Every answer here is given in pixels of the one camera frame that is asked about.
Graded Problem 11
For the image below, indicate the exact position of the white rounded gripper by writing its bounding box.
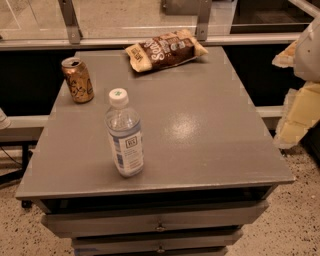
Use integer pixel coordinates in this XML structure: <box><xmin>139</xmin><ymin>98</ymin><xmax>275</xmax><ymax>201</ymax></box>
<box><xmin>272</xmin><ymin>16</ymin><xmax>320</xmax><ymax>149</ymax></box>

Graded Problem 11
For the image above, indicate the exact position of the clear plastic water bottle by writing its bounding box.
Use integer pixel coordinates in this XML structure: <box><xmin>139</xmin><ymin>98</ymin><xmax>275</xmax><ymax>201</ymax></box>
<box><xmin>105</xmin><ymin>88</ymin><xmax>144</xmax><ymax>177</ymax></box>

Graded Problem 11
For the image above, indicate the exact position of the grey drawer cabinet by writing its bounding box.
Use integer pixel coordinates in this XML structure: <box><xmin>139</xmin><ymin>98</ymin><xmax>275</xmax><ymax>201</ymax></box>
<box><xmin>17</xmin><ymin>47</ymin><xmax>293</xmax><ymax>256</ymax></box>

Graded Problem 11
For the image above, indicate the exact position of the brown snack chip bag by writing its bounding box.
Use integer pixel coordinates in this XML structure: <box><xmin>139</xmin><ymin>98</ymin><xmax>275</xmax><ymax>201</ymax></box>
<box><xmin>125</xmin><ymin>29</ymin><xmax>208</xmax><ymax>72</ymax></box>

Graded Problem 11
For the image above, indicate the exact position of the upper grey drawer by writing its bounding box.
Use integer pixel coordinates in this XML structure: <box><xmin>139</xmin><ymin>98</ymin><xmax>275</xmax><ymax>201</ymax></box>
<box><xmin>41</xmin><ymin>200</ymin><xmax>269</xmax><ymax>238</ymax></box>

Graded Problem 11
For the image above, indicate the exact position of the grey drawer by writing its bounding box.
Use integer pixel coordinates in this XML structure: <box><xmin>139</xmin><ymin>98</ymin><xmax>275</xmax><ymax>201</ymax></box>
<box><xmin>41</xmin><ymin>200</ymin><xmax>269</xmax><ymax>238</ymax></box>
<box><xmin>72</xmin><ymin>229</ymin><xmax>243</xmax><ymax>256</ymax></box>

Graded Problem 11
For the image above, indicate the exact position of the gold soda can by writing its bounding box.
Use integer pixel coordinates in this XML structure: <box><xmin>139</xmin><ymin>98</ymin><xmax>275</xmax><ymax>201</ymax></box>
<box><xmin>61</xmin><ymin>57</ymin><xmax>94</xmax><ymax>103</ymax></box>

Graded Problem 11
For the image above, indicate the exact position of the lower grey drawer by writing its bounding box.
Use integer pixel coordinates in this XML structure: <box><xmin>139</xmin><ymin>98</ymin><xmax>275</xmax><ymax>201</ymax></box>
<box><xmin>72</xmin><ymin>229</ymin><xmax>243</xmax><ymax>256</ymax></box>

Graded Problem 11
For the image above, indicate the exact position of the right metal railing bracket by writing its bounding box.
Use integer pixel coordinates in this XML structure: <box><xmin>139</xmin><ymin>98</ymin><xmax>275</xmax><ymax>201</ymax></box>
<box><xmin>195</xmin><ymin>0</ymin><xmax>212</xmax><ymax>41</ymax></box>

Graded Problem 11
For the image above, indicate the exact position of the metal railing bracket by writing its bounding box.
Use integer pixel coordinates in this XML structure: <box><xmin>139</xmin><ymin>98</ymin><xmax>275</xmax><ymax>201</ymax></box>
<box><xmin>195</xmin><ymin>0</ymin><xmax>212</xmax><ymax>41</ymax></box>
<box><xmin>58</xmin><ymin>0</ymin><xmax>82</xmax><ymax>44</ymax></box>

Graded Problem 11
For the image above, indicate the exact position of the left metal railing bracket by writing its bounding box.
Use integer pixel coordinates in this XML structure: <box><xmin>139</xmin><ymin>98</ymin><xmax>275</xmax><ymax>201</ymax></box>
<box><xmin>58</xmin><ymin>0</ymin><xmax>82</xmax><ymax>44</ymax></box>

